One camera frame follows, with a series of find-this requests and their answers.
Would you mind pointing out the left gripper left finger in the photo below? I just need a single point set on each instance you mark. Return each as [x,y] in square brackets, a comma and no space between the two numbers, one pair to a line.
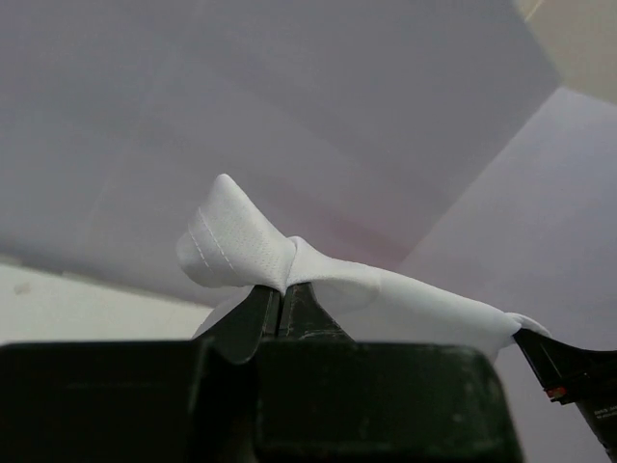
[238,334]

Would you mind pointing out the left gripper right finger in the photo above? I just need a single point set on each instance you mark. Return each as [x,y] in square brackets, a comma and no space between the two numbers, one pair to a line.
[303,318]

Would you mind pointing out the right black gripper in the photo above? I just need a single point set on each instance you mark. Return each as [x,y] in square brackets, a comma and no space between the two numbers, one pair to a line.
[572,375]

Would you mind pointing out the white t shirt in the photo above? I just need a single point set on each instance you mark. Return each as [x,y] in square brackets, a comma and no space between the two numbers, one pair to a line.
[230,243]

